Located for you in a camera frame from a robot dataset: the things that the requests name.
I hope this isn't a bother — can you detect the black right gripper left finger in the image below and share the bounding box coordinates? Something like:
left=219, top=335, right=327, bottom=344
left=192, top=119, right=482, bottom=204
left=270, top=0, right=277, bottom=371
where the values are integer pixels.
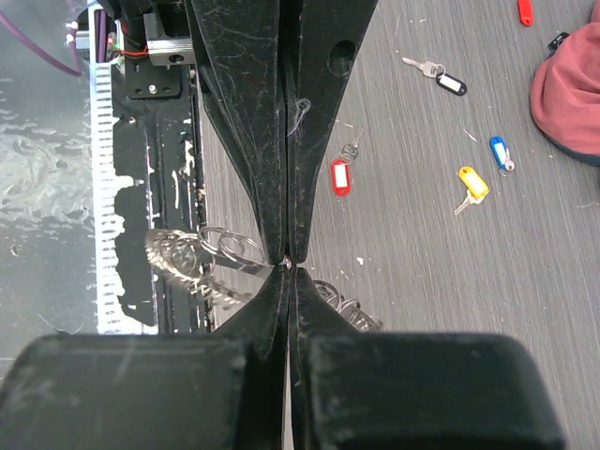
left=1, top=268, right=287, bottom=449

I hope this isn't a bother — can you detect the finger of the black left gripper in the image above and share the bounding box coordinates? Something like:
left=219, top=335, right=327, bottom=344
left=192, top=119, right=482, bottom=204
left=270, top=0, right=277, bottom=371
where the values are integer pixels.
left=284, top=0, right=377, bottom=263
left=189, top=1, right=285, bottom=261

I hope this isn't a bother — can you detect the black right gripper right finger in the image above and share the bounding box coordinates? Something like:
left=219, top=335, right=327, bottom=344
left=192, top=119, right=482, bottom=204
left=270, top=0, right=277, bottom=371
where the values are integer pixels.
left=289, top=268, right=566, bottom=449

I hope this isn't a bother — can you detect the key with black tag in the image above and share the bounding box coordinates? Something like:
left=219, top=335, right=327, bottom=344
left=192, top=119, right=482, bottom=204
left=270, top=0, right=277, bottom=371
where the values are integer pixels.
left=402, top=57, right=468, bottom=97

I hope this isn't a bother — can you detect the key with red white tag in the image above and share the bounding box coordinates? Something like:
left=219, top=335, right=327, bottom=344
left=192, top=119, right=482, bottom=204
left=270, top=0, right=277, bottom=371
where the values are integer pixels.
left=331, top=127, right=364, bottom=197

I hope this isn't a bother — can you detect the key with blue tag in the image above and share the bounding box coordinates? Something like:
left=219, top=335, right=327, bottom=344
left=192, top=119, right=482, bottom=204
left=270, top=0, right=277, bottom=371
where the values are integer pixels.
left=489, top=136, right=515, bottom=174

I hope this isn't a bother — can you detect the key with yellow tag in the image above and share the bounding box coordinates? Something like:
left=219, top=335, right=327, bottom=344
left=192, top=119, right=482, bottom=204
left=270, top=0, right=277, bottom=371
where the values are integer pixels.
left=454, top=166, right=489, bottom=216

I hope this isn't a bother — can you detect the red crumpled shirt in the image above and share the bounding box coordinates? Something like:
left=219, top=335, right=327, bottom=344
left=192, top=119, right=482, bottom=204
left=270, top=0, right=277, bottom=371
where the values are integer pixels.
left=529, top=2, right=599, bottom=167

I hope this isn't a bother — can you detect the white slotted cable duct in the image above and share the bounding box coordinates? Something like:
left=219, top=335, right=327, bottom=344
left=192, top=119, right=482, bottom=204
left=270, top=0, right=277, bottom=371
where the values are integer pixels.
left=86, top=60, right=160, bottom=335

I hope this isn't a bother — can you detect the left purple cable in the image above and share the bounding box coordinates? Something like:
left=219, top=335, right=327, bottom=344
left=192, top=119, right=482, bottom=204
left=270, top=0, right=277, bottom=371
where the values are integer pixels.
left=0, top=0, right=90, bottom=79

